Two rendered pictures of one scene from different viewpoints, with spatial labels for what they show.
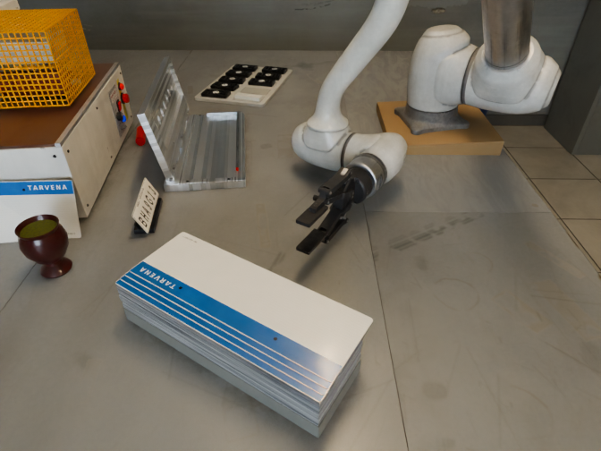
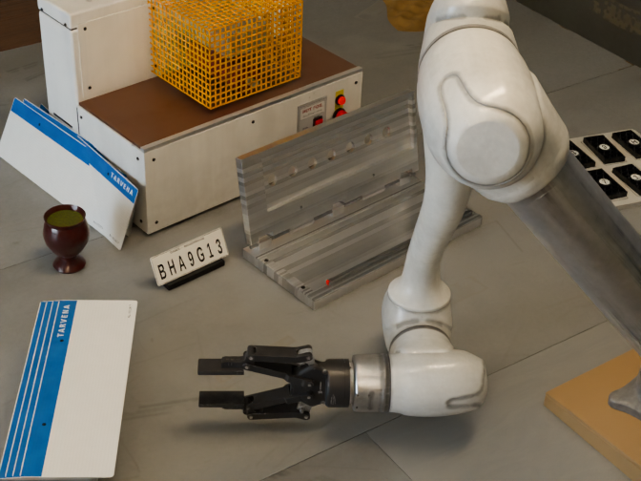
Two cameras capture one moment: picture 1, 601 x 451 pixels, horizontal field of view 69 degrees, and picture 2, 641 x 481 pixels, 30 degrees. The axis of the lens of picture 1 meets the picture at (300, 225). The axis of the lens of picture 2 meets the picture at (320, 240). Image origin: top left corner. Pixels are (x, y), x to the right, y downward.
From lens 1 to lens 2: 1.41 m
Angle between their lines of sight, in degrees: 43
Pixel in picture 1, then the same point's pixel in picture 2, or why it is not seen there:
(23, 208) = (100, 190)
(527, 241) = not seen: outside the picture
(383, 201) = (404, 441)
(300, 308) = (92, 424)
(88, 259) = (95, 274)
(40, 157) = (129, 153)
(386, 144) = (424, 365)
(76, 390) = not seen: outside the picture
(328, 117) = (404, 285)
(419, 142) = (588, 417)
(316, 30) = not seen: outside the picture
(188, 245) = (119, 314)
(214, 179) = (290, 277)
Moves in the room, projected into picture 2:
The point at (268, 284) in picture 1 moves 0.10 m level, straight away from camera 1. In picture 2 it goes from (108, 390) to (162, 363)
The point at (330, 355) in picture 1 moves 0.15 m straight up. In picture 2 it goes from (48, 465) to (38, 385)
